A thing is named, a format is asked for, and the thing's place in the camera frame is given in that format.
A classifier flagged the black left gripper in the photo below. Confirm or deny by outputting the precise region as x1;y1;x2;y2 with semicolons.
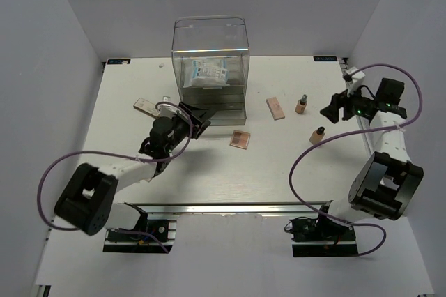
164;102;215;154

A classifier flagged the beige foundation bottle black cap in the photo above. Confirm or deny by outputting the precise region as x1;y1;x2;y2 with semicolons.
309;126;325;145

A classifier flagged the white cotton pad pack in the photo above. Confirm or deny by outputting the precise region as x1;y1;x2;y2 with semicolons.
199;64;229;86

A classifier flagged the clear smoky makeup organizer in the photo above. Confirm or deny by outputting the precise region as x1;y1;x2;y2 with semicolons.
171;15;250;126

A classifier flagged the white puffy cotton pad bag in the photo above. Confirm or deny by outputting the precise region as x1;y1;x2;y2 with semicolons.
183;59;210;88

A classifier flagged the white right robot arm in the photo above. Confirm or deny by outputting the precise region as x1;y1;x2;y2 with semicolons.
314;78;424;241

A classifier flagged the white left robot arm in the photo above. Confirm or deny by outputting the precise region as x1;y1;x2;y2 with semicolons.
54;102;215;241

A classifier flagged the beige clear makeup compact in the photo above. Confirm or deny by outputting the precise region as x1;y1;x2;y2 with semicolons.
133;98;160;118

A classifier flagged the pink slim makeup palette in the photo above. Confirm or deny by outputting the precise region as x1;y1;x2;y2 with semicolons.
266;97;285;121

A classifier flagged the beige foundation bottle grey pump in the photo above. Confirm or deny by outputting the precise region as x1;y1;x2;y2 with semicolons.
295;94;307;114

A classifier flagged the brown four-pan eyeshadow palette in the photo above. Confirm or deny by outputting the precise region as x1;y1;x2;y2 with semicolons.
229;130;250;150

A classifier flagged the blue label sticker right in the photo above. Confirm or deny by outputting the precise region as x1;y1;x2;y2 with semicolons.
313;56;338;62

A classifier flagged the blue label sticker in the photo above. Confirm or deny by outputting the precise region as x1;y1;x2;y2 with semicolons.
106;59;131;65
313;56;338;62

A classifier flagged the blue label sticker left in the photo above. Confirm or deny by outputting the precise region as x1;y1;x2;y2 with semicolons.
106;59;131;65

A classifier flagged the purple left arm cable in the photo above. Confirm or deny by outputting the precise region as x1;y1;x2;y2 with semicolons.
37;101;194;253

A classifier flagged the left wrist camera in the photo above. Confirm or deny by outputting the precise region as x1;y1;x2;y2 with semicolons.
155;96;180;119

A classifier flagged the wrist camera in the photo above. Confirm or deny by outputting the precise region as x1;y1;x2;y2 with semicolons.
343;67;365;96
155;96;180;119

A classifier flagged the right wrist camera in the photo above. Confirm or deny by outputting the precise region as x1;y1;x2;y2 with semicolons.
343;67;365;96

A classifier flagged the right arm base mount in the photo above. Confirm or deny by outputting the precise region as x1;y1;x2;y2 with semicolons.
284;217;358;258

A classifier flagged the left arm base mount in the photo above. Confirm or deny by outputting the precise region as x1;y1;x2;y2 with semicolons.
102;215;177;254

